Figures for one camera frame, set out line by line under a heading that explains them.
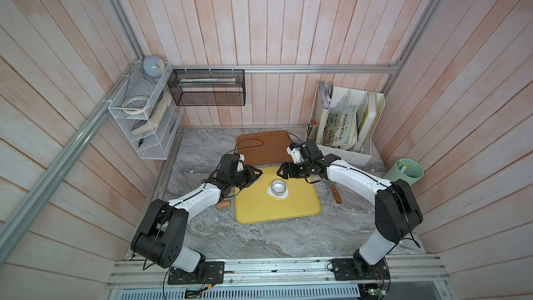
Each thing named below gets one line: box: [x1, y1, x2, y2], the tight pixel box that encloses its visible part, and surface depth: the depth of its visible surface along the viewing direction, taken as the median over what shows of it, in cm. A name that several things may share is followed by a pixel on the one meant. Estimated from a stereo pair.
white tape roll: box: [122, 95, 149, 115], surface depth 76 cm
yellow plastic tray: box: [234, 165, 322, 225], surface depth 93 cm
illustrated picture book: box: [322, 106, 358, 148], surface depth 98 cm
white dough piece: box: [266, 184, 289, 200], surface depth 95 cm
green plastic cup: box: [383, 157, 425, 187], surface depth 89 cm
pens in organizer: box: [306, 120, 318, 141], surface depth 100 cm
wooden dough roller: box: [216, 200, 232, 210], surface depth 90 cm
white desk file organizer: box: [306, 81, 386, 166], surface depth 100 cm
